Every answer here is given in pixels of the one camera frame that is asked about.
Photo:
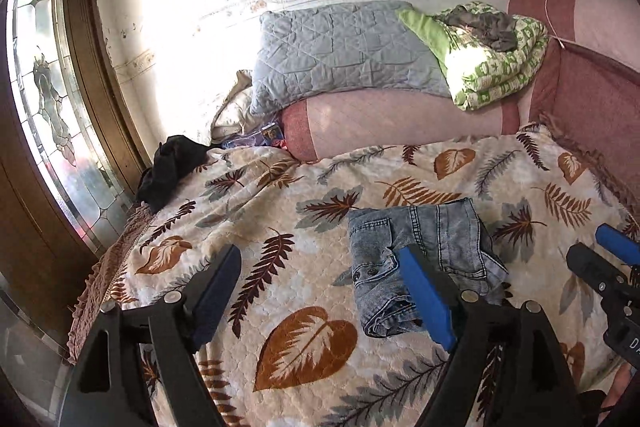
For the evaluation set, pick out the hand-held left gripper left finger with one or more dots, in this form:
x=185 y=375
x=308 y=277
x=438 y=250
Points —
x=217 y=297

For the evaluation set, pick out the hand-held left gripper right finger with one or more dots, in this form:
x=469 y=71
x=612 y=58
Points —
x=430 y=297

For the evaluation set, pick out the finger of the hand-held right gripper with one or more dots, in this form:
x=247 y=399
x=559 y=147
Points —
x=592 y=264
x=620 y=239

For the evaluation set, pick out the light blue denim pants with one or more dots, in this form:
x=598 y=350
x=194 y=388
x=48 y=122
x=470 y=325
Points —
x=450 y=227

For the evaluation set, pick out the person's right hand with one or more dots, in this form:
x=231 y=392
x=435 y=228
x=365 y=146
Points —
x=620 y=387

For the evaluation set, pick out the leaf printed beige blanket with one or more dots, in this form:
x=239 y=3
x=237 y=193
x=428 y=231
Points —
x=320 y=227

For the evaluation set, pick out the black cloth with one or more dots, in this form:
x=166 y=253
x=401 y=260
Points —
x=170 y=167

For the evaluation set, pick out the colourful packet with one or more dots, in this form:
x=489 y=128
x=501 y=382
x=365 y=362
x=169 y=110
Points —
x=270 y=134

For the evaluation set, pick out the pink bolster cushion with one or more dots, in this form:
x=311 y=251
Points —
x=400 y=117

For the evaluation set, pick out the beige pillow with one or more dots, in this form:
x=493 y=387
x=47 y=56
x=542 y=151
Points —
x=232 y=112

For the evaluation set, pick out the green and white patterned quilt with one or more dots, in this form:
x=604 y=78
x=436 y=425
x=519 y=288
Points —
x=490 y=72

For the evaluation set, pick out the wooden door with stained glass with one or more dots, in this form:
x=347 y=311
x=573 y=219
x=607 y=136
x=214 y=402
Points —
x=45 y=117

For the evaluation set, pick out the grey crumpled cloth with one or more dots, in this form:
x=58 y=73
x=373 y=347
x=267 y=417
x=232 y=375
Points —
x=485 y=29

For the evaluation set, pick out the grey quilted pillow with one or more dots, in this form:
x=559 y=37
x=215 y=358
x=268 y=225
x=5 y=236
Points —
x=340 y=47

